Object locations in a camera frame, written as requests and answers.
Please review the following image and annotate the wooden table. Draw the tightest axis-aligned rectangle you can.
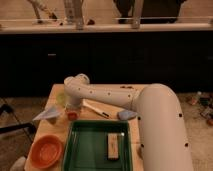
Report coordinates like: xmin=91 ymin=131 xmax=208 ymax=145
xmin=23 ymin=83 xmax=179 ymax=171

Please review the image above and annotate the orange plastic bowl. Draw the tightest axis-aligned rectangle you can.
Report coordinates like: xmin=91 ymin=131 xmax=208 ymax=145
xmin=30 ymin=135 xmax=63 ymax=169

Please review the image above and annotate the light green cup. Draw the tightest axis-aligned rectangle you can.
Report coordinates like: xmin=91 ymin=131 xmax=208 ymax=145
xmin=56 ymin=92 xmax=66 ymax=107

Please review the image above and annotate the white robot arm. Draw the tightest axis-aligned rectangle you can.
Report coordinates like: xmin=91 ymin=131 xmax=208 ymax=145
xmin=64 ymin=74 xmax=194 ymax=171

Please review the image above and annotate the wooden block in tray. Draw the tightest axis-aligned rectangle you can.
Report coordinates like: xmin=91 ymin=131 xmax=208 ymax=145
xmin=107 ymin=133 xmax=119 ymax=160

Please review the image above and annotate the white paper plane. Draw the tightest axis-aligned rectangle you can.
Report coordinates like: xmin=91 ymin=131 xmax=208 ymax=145
xmin=33 ymin=106 xmax=60 ymax=121

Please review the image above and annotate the white handled tool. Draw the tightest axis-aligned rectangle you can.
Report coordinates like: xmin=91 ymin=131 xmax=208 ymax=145
xmin=83 ymin=101 xmax=110 ymax=118

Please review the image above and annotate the red orange apple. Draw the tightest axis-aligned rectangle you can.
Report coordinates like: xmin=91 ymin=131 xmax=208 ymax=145
xmin=67 ymin=112 xmax=78 ymax=121

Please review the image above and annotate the blue sponge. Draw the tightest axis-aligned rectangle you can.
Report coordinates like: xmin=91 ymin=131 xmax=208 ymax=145
xmin=117 ymin=110 xmax=137 ymax=121

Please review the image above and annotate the green plastic tray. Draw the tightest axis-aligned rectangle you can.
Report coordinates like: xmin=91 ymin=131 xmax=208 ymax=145
xmin=61 ymin=120 xmax=133 ymax=171

